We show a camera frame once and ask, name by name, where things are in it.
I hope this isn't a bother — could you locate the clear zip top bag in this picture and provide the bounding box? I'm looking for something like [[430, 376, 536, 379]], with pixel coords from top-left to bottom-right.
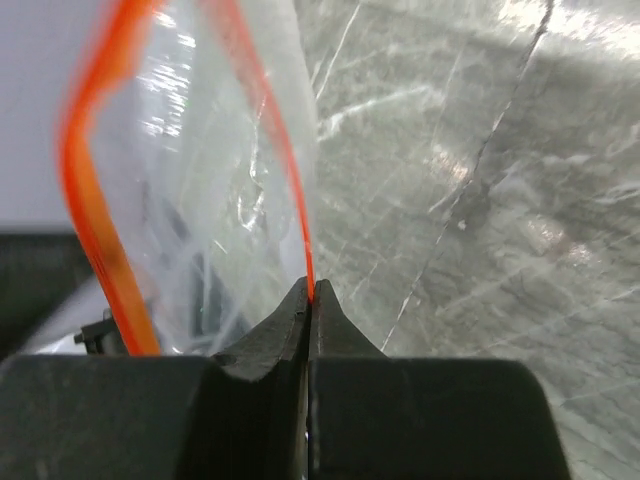
[[58, 1, 317, 355]]

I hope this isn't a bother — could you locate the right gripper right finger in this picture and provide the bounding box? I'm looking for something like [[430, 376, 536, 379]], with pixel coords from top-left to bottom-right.
[[308, 280, 570, 479]]

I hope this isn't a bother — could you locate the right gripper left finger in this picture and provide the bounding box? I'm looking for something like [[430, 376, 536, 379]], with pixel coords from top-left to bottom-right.
[[1, 279, 309, 479]]

